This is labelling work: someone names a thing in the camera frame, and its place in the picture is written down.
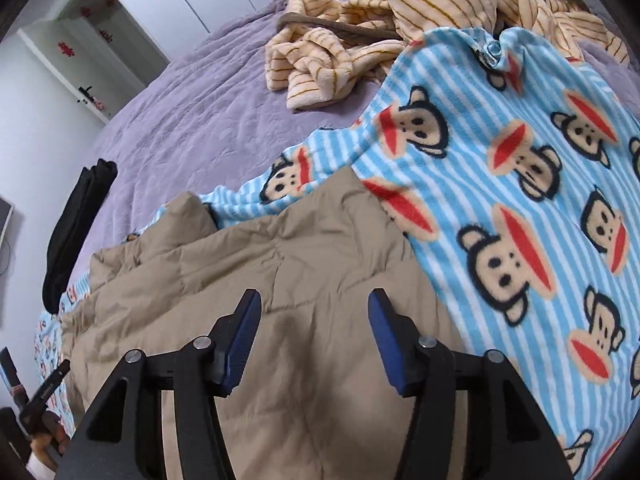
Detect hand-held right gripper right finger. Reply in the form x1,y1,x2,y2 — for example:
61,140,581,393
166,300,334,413
367,288,573,480

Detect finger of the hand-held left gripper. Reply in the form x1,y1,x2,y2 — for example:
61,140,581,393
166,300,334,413
1,346,22,391
46,359,71,387

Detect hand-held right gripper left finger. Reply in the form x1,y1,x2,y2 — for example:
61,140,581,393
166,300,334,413
52,289,262,480

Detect beige puffer jacket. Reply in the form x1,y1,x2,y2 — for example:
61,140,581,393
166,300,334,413
60,167,481,480

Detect person's left hand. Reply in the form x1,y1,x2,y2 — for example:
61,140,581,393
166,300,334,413
29,407,77,463

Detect black folded pants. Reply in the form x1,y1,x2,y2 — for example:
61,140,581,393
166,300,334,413
41,158,118,313

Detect blue striped monkey print blanket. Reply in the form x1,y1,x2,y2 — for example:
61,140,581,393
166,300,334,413
32,25,640,480

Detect purple bedspread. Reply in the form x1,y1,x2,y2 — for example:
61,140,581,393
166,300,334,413
75,0,640,271

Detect white room door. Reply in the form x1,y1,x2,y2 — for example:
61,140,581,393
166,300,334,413
17,20,151,126

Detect wall television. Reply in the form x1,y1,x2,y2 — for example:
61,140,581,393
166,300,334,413
0,197,15,276

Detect black door handle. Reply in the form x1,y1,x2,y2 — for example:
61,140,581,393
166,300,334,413
76,86,109,112

